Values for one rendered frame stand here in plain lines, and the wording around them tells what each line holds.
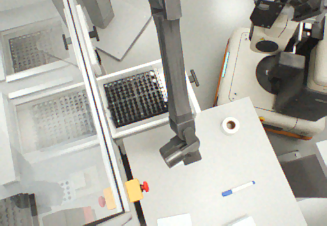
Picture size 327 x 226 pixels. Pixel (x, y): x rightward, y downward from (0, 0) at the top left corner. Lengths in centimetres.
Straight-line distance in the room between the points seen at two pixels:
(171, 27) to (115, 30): 155
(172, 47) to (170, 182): 60
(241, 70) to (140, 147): 95
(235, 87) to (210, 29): 67
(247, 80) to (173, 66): 114
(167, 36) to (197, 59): 145
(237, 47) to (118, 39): 89
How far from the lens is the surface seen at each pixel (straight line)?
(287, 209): 127
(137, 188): 102
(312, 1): 101
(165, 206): 117
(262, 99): 185
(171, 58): 76
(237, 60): 191
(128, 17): 233
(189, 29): 231
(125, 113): 111
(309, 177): 159
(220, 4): 248
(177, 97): 81
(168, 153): 88
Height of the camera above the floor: 193
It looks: 72 degrees down
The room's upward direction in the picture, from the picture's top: straight up
